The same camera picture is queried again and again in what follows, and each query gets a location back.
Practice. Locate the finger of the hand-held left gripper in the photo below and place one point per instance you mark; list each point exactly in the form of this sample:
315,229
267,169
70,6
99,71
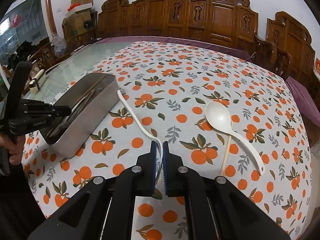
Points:
60,111
35,103

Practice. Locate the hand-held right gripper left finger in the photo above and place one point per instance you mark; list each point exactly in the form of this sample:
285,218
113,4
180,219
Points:
152,177

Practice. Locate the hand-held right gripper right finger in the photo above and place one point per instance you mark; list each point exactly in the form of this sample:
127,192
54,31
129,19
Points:
167,172

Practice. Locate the metal tray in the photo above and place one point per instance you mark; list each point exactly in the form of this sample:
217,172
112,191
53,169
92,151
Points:
87,125

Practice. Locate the brown wooden chopstick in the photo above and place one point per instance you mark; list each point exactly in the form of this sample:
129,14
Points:
90,93
96,83

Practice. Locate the small white spoon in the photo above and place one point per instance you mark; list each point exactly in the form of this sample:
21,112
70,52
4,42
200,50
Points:
133,117

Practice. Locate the light wooden chopstick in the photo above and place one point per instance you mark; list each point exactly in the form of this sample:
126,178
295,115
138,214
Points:
227,150

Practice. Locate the large white plastic spoon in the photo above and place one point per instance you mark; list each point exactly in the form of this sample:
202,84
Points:
217,116

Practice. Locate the person's left hand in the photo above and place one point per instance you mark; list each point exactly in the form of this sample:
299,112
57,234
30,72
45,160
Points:
17,150

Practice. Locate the wooden block with black tape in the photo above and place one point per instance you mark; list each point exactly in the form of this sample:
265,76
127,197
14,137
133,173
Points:
40,78

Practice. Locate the dark wooden chair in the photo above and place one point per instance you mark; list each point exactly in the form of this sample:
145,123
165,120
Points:
42,55

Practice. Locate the dark clothes pile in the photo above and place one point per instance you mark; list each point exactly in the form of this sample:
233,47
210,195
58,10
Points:
20,51

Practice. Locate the clear plastic bag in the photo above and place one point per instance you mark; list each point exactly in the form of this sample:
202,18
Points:
59,45

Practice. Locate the glass door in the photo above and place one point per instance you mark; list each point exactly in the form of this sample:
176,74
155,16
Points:
27,22

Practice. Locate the large cardboard box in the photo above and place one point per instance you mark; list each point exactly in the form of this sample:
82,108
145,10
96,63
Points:
75,23

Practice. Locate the black fan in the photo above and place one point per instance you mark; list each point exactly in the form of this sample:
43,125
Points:
87,24

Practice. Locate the orange print tablecloth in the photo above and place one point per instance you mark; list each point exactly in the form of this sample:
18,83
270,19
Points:
175,80

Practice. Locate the white box with red contents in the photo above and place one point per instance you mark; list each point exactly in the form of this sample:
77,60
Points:
78,7

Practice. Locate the carved wooden bench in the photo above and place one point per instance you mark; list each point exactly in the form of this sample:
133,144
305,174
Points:
220,17

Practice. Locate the wooden door frame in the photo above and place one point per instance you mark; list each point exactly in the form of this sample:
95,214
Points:
50,7

